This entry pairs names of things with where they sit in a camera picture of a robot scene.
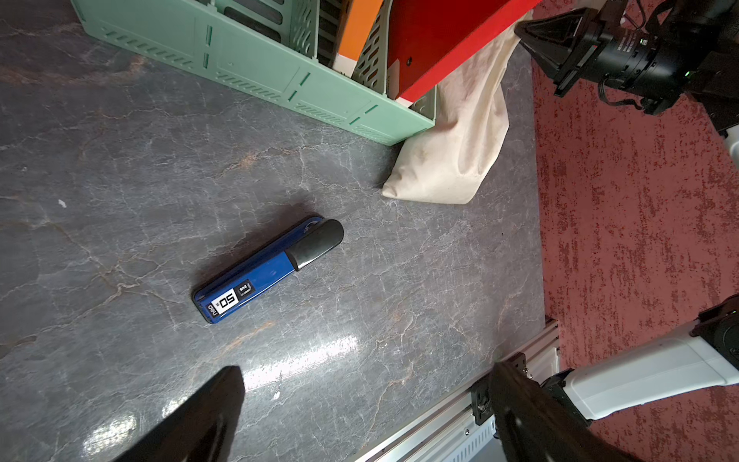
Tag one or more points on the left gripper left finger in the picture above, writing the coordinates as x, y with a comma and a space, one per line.
201, 429

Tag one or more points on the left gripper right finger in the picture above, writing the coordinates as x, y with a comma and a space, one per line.
537, 428

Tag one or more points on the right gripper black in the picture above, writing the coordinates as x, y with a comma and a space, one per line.
631, 66

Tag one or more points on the beige cloth drawstring bag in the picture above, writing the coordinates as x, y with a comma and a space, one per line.
448, 163

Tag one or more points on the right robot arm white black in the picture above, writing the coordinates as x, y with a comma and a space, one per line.
703, 353

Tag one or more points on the blue black stapler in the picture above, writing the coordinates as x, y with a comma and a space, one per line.
289, 253

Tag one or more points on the red folder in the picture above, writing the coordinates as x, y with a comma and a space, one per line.
428, 39

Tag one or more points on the orange folder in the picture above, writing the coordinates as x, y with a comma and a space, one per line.
356, 21

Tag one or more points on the green plastic file organizer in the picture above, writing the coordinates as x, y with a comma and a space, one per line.
270, 50

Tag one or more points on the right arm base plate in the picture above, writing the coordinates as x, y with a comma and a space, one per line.
491, 394

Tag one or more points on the aluminium mounting rail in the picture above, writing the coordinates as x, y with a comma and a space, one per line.
454, 429

